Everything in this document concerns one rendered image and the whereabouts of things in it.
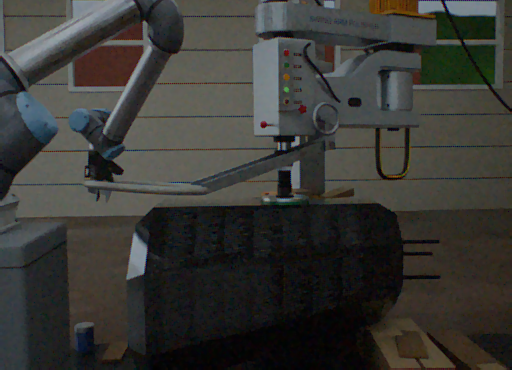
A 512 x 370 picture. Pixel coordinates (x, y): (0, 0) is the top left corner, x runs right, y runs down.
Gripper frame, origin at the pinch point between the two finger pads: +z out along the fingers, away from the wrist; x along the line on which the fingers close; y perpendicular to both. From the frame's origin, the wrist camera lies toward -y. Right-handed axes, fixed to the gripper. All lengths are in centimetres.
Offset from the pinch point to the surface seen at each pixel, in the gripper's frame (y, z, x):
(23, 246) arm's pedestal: 77, 4, 52
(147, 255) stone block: -3.7, 21.3, 22.2
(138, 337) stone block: 0, 54, 22
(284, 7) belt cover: -44, -84, 57
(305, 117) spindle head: -55, -39, 65
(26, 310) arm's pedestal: 76, 20, 53
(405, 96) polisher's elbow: -108, -53, 93
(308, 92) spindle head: -56, -50, 65
